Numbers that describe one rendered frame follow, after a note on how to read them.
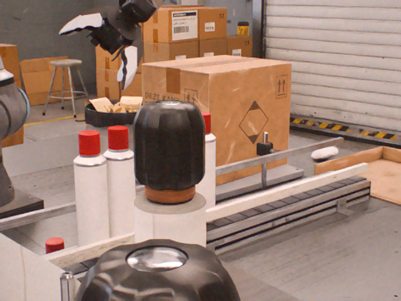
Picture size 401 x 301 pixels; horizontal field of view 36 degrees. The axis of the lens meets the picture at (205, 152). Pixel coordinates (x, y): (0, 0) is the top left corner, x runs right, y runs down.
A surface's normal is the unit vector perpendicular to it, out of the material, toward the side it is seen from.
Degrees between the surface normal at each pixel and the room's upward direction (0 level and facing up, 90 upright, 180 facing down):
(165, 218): 92
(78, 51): 90
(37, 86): 70
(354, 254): 0
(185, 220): 93
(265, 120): 90
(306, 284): 0
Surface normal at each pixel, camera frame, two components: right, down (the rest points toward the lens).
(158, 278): 0.01, -0.88
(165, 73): -0.71, 0.18
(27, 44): 0.75, 0.18
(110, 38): -0.38, 0.71
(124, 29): 0.58, -0.31
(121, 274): -0.17, -0.92
